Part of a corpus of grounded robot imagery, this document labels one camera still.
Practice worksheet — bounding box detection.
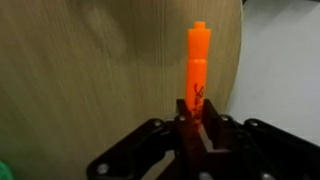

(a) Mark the green plastic bag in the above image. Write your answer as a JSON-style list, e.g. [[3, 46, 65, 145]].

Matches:
[[0, 159, 15, 180]]

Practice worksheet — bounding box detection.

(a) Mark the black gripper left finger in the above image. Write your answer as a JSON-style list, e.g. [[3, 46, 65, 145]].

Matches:
[[86, 98, 201, 180]]

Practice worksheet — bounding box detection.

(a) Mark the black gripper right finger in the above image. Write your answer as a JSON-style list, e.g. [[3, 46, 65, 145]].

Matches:
[[199, 98, 320, 180]]

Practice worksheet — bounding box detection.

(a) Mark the orange marker pen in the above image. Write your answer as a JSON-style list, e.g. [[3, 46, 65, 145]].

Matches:
[[184, 21, 212, 129]]

